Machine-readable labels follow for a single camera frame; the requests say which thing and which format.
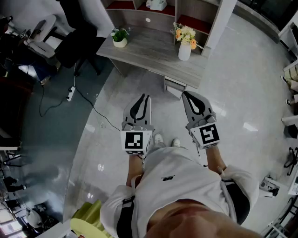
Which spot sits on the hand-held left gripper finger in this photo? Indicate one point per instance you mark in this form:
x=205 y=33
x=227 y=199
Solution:
x=149 y=116
x=127 y=114

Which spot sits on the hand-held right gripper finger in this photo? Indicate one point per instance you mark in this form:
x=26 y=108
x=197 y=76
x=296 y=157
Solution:
x=189 y=114
x=206 y=107

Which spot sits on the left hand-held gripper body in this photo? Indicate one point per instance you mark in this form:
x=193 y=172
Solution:
x=133 y=139

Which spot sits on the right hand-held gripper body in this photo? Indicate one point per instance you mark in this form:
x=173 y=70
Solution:
x=209 y=134

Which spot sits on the white pack of tissues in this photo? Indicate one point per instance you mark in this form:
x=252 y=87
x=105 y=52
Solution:
x=155 y=4

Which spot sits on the person's right forearm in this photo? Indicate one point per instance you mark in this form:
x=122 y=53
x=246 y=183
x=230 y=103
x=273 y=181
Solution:
x=215 y=158

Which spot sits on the person's left forearm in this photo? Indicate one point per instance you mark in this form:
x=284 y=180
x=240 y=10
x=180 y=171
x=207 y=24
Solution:
x=133 y=169

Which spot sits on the person's left white shoe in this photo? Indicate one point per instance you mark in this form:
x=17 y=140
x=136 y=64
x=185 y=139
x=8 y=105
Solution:
x=158 y=139

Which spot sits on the person's white shoe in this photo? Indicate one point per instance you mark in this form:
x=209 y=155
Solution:
x=158 y=139
x=175 y=142

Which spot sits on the person's grey trousers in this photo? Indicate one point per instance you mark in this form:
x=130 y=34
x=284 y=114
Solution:
x=158 y=147

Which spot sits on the person's right white shoe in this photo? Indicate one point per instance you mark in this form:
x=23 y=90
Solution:
x=175 y=142

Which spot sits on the person's white shirt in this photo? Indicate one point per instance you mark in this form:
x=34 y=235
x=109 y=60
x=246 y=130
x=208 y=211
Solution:
x=177 y=176

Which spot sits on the white power strip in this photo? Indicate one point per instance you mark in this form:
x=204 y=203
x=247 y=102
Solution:
x=71 y=93

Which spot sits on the white vase with flowers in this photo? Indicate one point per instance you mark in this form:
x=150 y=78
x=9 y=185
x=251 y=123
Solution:
x=184 y=50

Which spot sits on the small green plant cream pot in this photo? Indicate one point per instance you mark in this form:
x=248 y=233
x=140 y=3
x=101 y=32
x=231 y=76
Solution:
x=119 y=38

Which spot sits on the white and black device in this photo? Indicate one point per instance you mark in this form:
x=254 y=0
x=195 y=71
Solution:
x=270 y=187

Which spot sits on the black office chair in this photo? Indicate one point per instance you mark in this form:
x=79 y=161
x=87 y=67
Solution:
x=76 y=44

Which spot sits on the black chair base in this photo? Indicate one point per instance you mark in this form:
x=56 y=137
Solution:
x=292 y=160

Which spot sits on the person's face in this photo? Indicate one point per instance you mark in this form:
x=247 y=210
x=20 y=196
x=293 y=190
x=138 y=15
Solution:
x=198 y=220

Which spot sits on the yellow-green seat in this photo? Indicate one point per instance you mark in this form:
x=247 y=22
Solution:
x=86 y=220

